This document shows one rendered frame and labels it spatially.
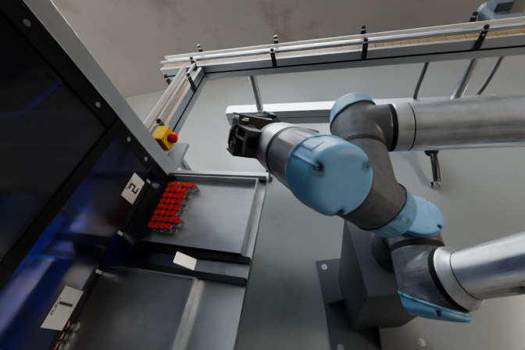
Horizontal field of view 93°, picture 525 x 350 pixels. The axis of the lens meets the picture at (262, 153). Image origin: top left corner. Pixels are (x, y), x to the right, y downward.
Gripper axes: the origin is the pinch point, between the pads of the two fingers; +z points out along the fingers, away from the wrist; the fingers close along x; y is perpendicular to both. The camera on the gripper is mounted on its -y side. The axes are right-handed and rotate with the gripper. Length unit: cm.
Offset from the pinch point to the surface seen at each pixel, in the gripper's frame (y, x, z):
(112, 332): 25, 62, 11
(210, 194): 0.2, 29.0, 32.8
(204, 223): 2.4, 36.0, 24.3
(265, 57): -28, -32, 86
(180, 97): 13, -2, 85
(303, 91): -111, -30, 189
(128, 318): 21, 58, 11
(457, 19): -263, -141, 161
